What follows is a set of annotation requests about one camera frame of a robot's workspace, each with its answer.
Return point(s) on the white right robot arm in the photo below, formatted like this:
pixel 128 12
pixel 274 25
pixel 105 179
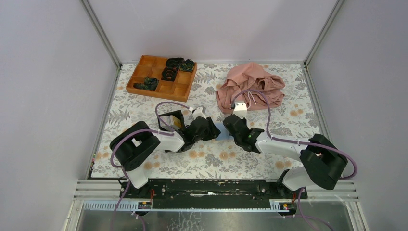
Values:
pixel 322 164

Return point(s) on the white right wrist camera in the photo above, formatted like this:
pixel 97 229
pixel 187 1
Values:
pixel 239 109

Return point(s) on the dark rolled belt centre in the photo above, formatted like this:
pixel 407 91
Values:
pixel 169 74

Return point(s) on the dark rolled belt top left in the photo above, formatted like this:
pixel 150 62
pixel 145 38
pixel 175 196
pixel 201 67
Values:
pixel 175 62

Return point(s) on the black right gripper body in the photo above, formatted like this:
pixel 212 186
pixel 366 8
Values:
pixel 236 141

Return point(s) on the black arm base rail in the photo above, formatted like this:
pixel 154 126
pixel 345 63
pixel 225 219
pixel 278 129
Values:
pixel 212 194

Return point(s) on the pink crumpled cloth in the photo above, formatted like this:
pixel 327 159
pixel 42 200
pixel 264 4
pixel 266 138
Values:
pixel 252 84

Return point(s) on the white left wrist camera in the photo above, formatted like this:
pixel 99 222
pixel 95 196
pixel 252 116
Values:
pixel 198 112

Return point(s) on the dark green rolled belt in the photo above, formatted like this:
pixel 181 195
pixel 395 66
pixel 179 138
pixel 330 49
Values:
pixel 187 66

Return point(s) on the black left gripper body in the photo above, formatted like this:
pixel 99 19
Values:
pixel 208 133

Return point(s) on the orange wooden divided tray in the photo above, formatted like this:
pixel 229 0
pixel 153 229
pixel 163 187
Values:
pixel 152 66

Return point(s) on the blue credit card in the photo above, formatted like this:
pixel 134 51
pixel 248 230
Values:
pixel 224 134

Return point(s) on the black card box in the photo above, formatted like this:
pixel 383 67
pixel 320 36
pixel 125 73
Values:
pixel 163 124

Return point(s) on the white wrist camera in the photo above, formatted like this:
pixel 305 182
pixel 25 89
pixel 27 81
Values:
pixel 239 109
pixel 198 112

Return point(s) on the dark belt lower left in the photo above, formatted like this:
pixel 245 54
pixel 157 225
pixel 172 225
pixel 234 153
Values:
pixel 149 84

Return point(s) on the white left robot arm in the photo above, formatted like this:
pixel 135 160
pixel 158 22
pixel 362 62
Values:
pixel 136 144

